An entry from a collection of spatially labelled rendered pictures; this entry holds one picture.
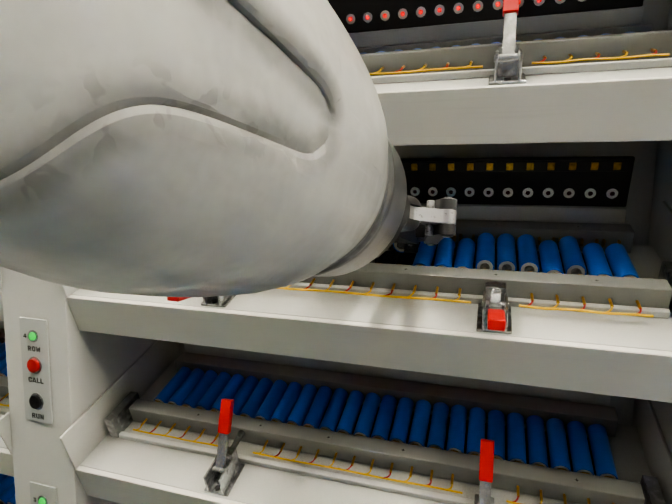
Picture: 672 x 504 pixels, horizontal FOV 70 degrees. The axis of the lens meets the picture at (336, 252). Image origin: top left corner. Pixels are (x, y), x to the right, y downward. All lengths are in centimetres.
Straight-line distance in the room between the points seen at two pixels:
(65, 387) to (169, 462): 14
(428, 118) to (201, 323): 29
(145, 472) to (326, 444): 21
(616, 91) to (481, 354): 23
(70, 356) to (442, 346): 41
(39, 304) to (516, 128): 53
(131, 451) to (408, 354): 36
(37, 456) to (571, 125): 66
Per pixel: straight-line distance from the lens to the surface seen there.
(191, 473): 60
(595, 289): 46
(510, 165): 56
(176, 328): 53
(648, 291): 47
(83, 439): 66
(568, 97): 42
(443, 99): 42
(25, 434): 71
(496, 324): 36
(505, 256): 50
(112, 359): 67
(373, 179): 15
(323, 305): 46
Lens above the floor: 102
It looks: 7 degrees down
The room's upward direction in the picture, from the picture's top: 1 degrees clockwise
